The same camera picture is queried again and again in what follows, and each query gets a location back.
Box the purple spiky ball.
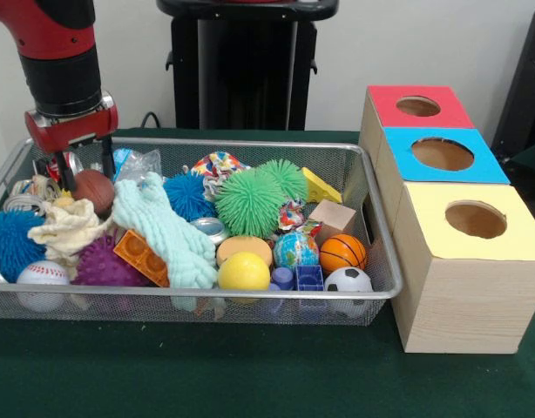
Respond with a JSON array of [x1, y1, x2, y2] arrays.
[[71, 234, 152, 287]]

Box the dark green table cloth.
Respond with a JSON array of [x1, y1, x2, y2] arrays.
[[509, 138, 535, 175], [0, 126, 535, 418]]

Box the shallow clear mesh bin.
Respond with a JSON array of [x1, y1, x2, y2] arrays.
[[0, 134, 403, 327]]

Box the mint green knitted cloth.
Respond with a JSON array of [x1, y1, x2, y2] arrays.
[[112, 172, 220, 291]]

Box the black and white soccer ball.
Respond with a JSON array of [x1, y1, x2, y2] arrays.
[[323, 266, 376, 317]]

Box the orange plastic block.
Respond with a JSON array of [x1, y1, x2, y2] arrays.
[[113, 229, 171, 288]]

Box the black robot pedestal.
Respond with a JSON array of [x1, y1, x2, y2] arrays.
[[156, 0, 341, 131]]

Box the black upright panel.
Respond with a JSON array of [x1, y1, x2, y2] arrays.
[[490, 6, 535, 153]]

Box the green fuzzy ball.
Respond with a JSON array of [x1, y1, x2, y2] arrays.
[[261, 158, 310, 201], [213, 168, 286, 239]]

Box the blue fuzzy ball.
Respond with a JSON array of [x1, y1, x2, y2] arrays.
[[162, 173, 219, 223], [0, 210, 47, 284]]

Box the multicoloured knotted fabric toy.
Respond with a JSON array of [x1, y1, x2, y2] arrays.
[[278, 198, 308, 232]]

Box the brown toy football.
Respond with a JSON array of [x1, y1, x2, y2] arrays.
[[71, 169, 117, 217]]

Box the wooden box with three holes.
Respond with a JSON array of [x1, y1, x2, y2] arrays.
[[358, 84, 535, 354]]

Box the yellow ball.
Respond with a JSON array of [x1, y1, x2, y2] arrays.
[[217, 251, 272, 292]]

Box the white baseball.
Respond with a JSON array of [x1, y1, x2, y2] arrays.
[[16, 260, 71, 313]]

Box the black cable loop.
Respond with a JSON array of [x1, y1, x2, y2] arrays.
[[139, 111, 163, 130]]

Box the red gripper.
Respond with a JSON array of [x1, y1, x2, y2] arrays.
[[24, 91, 119, 193]]

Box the small orange basketball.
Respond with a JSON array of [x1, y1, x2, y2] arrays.
[[318, 233, 368, 275]]

